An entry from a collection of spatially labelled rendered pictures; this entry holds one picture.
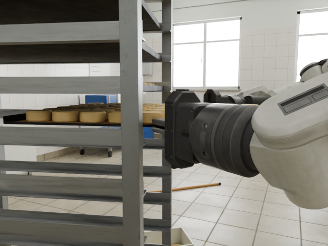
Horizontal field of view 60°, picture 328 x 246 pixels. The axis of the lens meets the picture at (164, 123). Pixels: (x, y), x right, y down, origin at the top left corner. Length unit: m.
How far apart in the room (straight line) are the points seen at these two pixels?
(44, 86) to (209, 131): 0.32
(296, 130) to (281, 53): 5.18
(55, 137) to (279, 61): 5.06
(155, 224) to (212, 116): 0.69
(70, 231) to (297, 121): 0.45
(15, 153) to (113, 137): 2.93
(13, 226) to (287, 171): 0.51
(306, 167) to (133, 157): 0.27
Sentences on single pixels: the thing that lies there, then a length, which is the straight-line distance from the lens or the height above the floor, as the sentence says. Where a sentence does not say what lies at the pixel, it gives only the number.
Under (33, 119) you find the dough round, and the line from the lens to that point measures 0.60.
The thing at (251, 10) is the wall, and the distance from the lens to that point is 5.63.
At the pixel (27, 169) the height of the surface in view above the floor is 0.77.
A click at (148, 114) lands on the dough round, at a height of 1.00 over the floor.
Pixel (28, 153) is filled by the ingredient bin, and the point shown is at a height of 0.34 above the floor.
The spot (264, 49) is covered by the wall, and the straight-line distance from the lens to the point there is 5.48.
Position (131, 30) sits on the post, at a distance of 0.46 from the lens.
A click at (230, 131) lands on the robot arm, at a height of 1.00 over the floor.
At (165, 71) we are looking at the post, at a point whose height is 1.10.
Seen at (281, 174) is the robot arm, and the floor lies 0.96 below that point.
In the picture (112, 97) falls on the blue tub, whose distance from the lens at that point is 4.54.
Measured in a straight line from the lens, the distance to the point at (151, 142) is 0.92.
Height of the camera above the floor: 1.04
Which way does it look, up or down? 7 degrees down
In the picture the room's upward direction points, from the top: straight up
